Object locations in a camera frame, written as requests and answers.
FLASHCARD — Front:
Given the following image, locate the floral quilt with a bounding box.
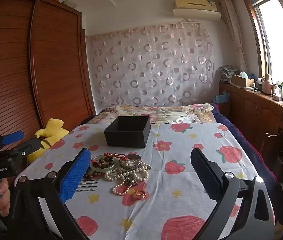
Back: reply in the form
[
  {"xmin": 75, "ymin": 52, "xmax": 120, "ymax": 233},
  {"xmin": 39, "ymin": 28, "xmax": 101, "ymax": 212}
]
[{"xmin": 91, "ymin": 104, "xmax": 218, "ymax": 125}]

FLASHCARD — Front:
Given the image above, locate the strawberry print bed sheet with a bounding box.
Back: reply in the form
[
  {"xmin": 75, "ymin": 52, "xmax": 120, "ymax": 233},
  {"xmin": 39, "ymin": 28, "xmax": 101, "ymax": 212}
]
[{"xmin": 14, "ymin": 122, "xmax": 277, "ymax": 240}]

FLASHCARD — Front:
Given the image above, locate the pale green jade bangle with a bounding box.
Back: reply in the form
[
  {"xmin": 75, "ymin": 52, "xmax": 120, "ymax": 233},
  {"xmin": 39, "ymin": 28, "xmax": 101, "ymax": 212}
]
[{"xmin": 90, "ymin": 155, "xmax": 116, "ymax": 172}]

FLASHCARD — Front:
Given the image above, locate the red cord bracelet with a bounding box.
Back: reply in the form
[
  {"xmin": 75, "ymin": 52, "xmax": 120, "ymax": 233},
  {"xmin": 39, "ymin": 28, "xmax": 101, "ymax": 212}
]
[{"xmin": 103, "ymin": 152, "xmax": 129, "ymax": 163}]

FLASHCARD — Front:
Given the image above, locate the small bronze bell pendant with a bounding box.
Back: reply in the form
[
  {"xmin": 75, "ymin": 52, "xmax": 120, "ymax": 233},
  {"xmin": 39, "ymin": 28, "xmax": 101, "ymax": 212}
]
[{"xmin": 124, "ymin": 176, "xmax": 137, "ymax": 187}]

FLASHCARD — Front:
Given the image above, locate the dark wooden bead bracelet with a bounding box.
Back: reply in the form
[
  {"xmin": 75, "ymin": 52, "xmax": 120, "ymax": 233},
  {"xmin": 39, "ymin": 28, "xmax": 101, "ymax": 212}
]
[{"xmin": 83, "ymin": 156, "xmax": 115, "ymax": 180}]

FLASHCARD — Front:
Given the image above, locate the window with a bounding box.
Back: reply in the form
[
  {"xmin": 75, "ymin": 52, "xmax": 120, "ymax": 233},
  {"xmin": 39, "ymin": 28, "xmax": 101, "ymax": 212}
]
[{"xmin": 241, "ymin": 0, "xmax": 283, "ymax": 93}]

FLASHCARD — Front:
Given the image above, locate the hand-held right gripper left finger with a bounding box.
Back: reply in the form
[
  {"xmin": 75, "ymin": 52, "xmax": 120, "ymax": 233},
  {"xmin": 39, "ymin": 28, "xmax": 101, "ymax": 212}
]
[{"xmin": 6, "ymin": 147, "xmax": 92, "ymax": 240}]

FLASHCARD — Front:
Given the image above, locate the carved silver bangle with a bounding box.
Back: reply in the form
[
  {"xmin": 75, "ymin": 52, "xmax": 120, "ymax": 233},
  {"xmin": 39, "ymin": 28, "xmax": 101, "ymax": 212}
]
[{"xmin": 119, "ymin": 155, "xmax": 142, "ymax": 171}]

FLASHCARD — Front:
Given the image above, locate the pink thermos jug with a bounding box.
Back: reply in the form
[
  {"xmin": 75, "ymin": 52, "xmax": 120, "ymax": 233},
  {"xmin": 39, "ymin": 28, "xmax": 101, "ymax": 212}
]
[{"xmin": 262, "ymin": 74, "xmax": 272, "ymax": 95}]

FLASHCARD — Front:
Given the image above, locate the dark blue blanket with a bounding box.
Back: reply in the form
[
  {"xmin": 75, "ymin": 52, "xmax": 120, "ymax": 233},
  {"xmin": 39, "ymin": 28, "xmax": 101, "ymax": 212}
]
[{"xmin": 210, "ymin": 103, "xmax": 283, "ymax": 207}]

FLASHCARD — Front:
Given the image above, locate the brown wooden wardrobe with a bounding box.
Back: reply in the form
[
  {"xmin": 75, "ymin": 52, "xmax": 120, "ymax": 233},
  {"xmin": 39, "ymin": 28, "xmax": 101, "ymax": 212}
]
[{"xmin": 0, "ymin": 0, "xmax": 97, "ymax": 146}]

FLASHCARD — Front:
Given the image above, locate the yellow plush toy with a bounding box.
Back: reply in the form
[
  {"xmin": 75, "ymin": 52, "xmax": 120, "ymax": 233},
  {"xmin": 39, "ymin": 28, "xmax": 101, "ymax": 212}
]
[{"xmin": 27, "ymin": 118, "xmax": 70, "ymax": 163}]

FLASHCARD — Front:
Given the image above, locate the long wooden cabinet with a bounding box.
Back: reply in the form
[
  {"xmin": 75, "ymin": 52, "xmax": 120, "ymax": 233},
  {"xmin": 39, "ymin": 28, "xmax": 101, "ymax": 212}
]
[{"xmin": 219, "ymin": 81, "xmax": 283, "ymax": 178}]

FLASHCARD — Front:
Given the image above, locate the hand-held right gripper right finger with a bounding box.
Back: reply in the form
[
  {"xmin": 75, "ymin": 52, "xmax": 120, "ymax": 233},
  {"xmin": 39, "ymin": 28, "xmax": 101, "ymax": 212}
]
[{"xmin": 190, "ymin": 147, "xmax": 275, "ymax": 240}]

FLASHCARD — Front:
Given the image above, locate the beige window curtain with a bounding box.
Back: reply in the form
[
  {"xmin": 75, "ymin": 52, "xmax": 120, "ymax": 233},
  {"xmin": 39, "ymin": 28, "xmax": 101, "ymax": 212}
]
[{"xmin": 219, "ymin": 0, "xmax": 248, "ymax": 73}]

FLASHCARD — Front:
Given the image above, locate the stack of newspapers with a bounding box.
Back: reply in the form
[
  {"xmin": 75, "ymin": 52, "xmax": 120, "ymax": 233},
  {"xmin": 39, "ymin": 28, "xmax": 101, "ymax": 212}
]
[{"xmin": 219, "ymin": 65, "xmax": 238, "ymax": 82}]

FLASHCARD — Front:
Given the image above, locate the cardboard box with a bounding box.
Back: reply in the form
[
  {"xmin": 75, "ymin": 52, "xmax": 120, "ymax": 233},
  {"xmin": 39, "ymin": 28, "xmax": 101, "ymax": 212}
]
[{"xmin": 231, "ymin": 74, "xmax": 255, "ymax": 89}]

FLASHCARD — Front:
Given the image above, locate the circle pattern sheer curtain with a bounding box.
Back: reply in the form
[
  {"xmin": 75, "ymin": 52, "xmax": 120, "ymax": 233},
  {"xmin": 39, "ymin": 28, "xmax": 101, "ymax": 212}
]
[{"xmin": 85, "ymin": 21, "xmax": 217, "ymax": 107}]

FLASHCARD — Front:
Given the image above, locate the olive green bead necklace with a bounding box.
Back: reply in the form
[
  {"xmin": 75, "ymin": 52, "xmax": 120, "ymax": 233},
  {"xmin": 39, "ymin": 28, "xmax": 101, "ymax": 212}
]
[{"xmin": 105, "ymin": 161, "xmax": 152, "ymax": 197}]

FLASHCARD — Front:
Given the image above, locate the gold ring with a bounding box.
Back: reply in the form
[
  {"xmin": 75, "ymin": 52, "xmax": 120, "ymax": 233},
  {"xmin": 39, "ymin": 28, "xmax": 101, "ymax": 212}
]
[{"xmin": 134, "ymin": 189, "xmax": 147, "ymax": 200}]

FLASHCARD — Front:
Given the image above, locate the blue plastic bag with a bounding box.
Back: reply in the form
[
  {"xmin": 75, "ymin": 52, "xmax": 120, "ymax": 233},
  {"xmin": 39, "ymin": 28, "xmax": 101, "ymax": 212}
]
[{"xmin": 215, "ymin": 92, "xmax": 231, "ymax": 104}]

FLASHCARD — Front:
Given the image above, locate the wall air conditioner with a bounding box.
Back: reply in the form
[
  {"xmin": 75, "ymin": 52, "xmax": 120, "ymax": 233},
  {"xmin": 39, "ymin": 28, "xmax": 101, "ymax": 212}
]
[{"xmin": 173, "ymin": 0, "xmax": 221, "ymax": 21}]

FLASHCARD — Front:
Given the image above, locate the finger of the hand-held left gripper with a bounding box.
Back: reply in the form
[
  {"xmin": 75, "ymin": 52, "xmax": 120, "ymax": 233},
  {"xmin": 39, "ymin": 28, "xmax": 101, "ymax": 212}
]
[
  {"xmin": 0, "ymin": 131, "xmax": 25, "ymax": 153},
  {"xmin": 11, "ymin": 137, "xmax": 43, "ymax": 157}
]

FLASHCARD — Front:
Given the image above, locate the black jewelry box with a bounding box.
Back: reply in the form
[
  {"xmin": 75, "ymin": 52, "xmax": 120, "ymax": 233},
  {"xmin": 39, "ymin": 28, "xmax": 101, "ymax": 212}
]
[{"xmin": 104, "ymin": 115, "xmax": 151, "ymax": 148}]

